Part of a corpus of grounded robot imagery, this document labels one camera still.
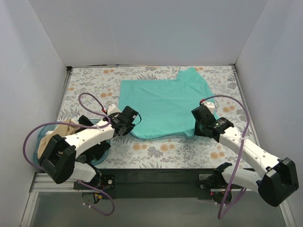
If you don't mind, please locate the teal t shirt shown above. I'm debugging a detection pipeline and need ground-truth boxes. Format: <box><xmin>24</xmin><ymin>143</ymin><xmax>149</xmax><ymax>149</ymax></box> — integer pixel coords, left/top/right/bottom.
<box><xmin>118</xmin><ymin>68</ymin><xmax>213</xmax><ymax>140</ymax></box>

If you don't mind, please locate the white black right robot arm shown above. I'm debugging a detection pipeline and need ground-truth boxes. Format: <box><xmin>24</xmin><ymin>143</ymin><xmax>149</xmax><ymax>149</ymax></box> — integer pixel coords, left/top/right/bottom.
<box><xmin>191</xmin><ymin>102</ymin><xmax>299</xmax><ymax>207</ymax></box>

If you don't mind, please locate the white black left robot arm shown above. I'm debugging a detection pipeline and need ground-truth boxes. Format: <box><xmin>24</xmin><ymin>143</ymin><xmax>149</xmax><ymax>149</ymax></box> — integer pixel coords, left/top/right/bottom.
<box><xmin>38</xmin><ymin>105</ymin><xmax>140</xmax><ymax>187</ymax></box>

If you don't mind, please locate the floral patterned table mat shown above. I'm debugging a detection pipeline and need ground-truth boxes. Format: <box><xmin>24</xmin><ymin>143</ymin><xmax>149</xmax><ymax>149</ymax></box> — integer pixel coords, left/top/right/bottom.
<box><xmin>58</xmin><ymin>66</ymin><xmax>248</xmax><ymax>168</ymax></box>

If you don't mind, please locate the black t shirt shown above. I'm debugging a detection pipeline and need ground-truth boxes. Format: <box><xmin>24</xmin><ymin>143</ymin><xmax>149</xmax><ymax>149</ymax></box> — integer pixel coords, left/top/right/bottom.
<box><xmin>76</xmin><ymin>115</ymin><xmax>111</xmax><ymax>166</ymax></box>

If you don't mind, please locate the beige t shirt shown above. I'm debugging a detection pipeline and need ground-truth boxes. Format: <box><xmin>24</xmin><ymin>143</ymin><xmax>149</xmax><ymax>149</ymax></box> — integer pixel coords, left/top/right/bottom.
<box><xmin>37</xmin><ymin>119</ymin><xmax>80</xmax><ymax>159</ymax></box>

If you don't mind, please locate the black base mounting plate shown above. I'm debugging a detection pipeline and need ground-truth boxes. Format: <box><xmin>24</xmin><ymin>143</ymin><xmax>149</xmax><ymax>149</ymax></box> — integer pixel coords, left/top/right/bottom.
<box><xmin>101</xmin><ymin>168</ymin><xmax>226</xmax><ymax>199</ymax></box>

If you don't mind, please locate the clear blue plastic basket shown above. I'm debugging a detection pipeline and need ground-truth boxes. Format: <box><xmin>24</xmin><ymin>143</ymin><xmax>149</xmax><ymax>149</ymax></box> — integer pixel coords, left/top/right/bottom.
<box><xmin>33</xmin><ymin>124</ymin><xmax>110</xmax><ymax>166</ymax></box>

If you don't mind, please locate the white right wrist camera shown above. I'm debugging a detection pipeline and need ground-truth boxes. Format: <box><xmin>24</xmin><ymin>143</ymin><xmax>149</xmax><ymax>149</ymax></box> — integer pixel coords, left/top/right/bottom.
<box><xmin>203</xmin><ymin>102</ymin><xmax>215</xmax><ymax>114</ymax></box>

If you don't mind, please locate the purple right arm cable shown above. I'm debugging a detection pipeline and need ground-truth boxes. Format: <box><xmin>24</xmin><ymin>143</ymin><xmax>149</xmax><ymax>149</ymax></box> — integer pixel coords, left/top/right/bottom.
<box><xmin>200</xmin><ymin>95</ymin><xmax>250</xmax><ymax>219</ymax></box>

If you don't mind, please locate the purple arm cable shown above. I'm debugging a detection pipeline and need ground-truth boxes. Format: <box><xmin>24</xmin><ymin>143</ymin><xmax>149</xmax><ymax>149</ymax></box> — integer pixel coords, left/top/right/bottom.
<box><xmin>200</xmin><ymin>95</ymin><xmax>250</xmax><ymax>219</ymax></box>
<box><xmin>22</xmin><ymin>93</ymin><xmax>116</xmax><ymax>216</ymax></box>

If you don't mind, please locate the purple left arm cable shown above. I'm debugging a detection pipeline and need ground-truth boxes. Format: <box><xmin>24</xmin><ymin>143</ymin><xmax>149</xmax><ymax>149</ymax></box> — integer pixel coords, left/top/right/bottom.
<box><xmin>22</xmin><ymin>93</ymin><xmax>116</xmax><ymax>216</ymax></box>

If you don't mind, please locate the aluminium frame rail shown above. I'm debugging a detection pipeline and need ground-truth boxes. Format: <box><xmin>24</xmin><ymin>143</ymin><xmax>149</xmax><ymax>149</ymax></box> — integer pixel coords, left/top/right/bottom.
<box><xmin>21</xmin><ymin>174</ymin><xmax>295</xmax><ymax>227</ymax></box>

